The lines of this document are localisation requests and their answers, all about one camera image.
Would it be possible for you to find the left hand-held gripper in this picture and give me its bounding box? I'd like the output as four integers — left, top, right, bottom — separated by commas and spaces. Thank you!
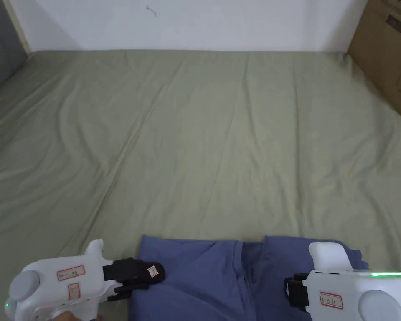
4, 239, 166, 321

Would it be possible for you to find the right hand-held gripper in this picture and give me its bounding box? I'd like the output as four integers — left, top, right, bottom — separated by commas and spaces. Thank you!
284, 242, 401, 321

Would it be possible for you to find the blue garment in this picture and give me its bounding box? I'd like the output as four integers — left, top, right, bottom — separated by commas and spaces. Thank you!
127, 234, 370, 321

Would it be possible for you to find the person's left hand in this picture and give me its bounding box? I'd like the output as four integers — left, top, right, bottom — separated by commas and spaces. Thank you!
51, 310, 103, 321

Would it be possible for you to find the bed with pale green sheet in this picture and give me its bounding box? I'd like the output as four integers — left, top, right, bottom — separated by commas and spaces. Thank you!
0, 49, 401, 321

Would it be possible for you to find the brown cardboard carton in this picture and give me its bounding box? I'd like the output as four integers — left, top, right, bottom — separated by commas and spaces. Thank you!
347, 0, 401, 129

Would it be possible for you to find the grey padded headboard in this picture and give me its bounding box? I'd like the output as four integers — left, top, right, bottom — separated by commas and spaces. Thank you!
0, 0, 30, 98

